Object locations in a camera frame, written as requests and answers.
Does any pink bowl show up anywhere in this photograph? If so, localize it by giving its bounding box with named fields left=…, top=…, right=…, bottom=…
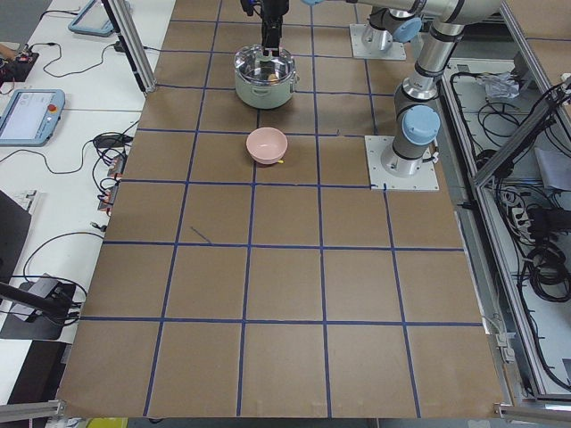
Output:
left=245, top=127, right=288, bottom=165

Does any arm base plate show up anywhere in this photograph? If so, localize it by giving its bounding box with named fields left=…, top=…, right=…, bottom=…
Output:
left=365, top=136, right=440, bottom=192
left=349, top=24, right=407, bottom=61

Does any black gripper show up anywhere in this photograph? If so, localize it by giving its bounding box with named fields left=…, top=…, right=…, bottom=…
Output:
left=261, top=0, right=286, bottom=58

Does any pale green steel pot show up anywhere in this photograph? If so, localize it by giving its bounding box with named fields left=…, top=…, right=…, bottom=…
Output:
left=234, top=66, right=299, bottom=110

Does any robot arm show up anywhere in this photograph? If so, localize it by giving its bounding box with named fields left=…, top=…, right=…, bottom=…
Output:
left=261, top=0, right=289, bottom=57
left=366, top=0, right=501, bottom=178

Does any glass pot lid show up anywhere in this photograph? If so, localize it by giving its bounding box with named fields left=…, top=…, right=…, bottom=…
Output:
left=234, top=44, right=296, bottom=86

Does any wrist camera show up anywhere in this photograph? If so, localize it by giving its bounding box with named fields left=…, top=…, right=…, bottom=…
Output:
left=240, top=0, right=259, bottom=17

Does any aluminium frame post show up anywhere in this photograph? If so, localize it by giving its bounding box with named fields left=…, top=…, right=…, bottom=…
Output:
left=102, top=0, right=157, bottom=94

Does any blue teach pendant far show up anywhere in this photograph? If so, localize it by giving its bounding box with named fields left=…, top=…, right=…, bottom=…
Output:
left=68, top=0, right=114, bottom=37

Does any blue teach pendant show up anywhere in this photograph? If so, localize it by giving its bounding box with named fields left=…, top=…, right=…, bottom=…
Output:
left=1, top=89, right=66, bottom=147
left=68, top=0, right=114, bottom=37

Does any blue teach pendant near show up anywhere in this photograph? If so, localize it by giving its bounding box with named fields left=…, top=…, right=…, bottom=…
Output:
left=1, top=89, right=66, bottom=147

